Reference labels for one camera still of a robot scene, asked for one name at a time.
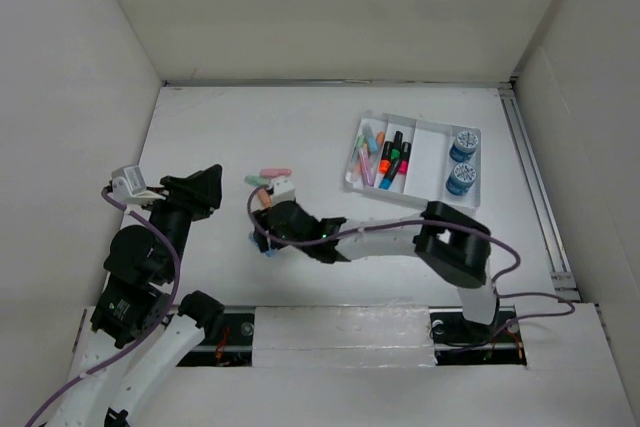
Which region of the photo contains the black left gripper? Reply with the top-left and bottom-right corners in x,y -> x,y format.
140,163 -> 222,279

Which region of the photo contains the pastel blue short highlighter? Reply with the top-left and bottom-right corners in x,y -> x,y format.
248,232 -> 276,257

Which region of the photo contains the pastel green clear highlighter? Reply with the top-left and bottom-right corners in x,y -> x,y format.
348,135 -> 364,183

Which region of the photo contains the pastel purple highlighter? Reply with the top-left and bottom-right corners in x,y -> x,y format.
359,154 -> 375,187

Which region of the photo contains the black blue highlighter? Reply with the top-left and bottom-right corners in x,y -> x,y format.
378,158 -> 402,190

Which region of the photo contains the black orange highlighter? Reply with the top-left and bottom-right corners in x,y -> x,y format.
378,141 -> 393,174

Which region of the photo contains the pastel blue clear highlighter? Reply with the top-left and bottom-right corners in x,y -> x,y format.
361,123 -> 379,154

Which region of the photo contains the pastel orange clear highlighter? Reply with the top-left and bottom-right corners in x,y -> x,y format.
376,131 -> 385,150

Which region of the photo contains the black pink highlighter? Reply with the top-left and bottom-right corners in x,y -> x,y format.
398,142 -> 412,175

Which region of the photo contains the black green highlighter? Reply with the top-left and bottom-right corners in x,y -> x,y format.
390,130 -> 403,162

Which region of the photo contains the blue tape roll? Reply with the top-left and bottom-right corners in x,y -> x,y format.
445,162 -> 478,196
449,130 -> 480,163

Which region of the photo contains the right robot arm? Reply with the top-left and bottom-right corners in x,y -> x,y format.
248,200 -> 500,348

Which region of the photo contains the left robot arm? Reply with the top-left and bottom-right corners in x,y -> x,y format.
27,164 -> 224,426

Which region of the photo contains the pastel orange short highlighter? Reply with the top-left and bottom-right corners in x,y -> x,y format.
256,188 -> 272,208

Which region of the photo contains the pastel green short highlighter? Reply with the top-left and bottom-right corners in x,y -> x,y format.
244,175 -> 271,189

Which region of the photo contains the pastel pink highlighter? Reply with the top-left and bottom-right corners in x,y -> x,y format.
259,168 -> 292,179

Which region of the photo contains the white divided organizer tray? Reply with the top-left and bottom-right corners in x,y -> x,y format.
344,111 -> 482,217

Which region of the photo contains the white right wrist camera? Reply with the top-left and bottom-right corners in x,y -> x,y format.
268,176 -> 296,206

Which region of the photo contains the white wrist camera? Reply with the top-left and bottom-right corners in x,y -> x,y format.
268,176 -> 296,206
111,165 -> 147,205

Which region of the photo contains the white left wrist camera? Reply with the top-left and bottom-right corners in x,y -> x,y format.
111,165 -> 147,205

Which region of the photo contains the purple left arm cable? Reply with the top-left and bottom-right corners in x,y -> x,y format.
24,186 -> 182,427

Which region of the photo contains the aluminium rail back edge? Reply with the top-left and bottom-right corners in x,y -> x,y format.
162,79 -> 514,89

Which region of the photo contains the aluminium rail right side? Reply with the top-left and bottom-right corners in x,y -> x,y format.
498,83 -> 582,302

